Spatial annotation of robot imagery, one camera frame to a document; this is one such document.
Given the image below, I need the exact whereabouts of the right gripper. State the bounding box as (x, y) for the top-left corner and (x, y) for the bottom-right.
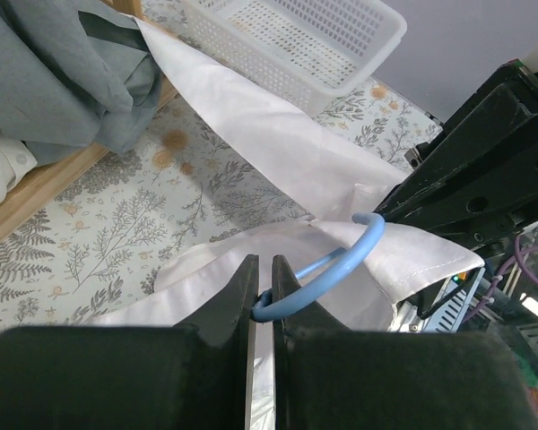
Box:
(375, 62), (538, 251)

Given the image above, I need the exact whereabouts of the grey shirt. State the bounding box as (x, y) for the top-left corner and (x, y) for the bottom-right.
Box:
(0, 1), (161, 166)

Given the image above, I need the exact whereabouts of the white plastic basket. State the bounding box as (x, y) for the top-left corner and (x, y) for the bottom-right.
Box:
(183, 0), (407, 116)

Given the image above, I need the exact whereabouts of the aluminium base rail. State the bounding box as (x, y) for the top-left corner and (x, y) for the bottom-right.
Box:
(385, 268), (538, 341)

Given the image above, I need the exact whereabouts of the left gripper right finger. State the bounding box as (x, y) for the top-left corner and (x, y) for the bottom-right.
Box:
(270, 254), (538, 430)

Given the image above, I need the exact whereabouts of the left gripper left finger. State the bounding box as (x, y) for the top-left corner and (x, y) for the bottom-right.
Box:
(0, 255), (259, 429)

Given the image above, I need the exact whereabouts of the blue wire hanger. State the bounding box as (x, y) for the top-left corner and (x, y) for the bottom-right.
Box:
(251, 213), (386, 323)

